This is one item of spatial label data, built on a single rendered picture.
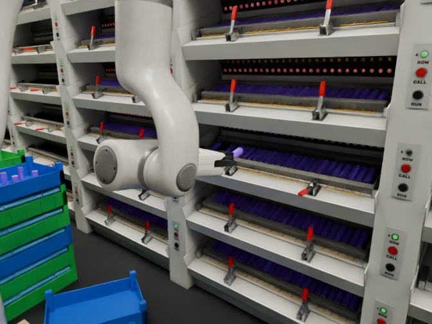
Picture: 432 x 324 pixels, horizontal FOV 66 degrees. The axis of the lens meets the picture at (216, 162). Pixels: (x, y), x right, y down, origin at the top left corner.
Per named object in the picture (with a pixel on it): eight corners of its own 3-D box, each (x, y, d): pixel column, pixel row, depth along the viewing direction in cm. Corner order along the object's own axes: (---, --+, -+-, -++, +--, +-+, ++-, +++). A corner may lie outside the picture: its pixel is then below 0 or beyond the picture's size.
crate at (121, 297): (45, 354, 97) (41, 332, 95) (48, 310, 115) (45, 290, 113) (148, 324, 109) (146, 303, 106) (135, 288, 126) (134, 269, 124)
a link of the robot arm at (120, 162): (187, 144, 60) (152, 136, 65) (126, 144, 49) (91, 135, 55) (182, 189, 61) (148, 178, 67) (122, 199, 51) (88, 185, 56)
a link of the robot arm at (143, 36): (219, 0, 49) (206, 195, 56) (147, 8, 59) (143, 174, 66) (176, -17, 42) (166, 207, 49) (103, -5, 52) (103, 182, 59)
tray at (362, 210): (375, 228, 78) (375, 197, 73) (187, 177, 115) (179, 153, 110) (396, 179, 90) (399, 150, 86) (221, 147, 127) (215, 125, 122)
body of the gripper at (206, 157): (153, 175, 69) (190, 171, 78) (191, 185, 63) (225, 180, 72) (157, 139, 68) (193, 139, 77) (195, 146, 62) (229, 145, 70)
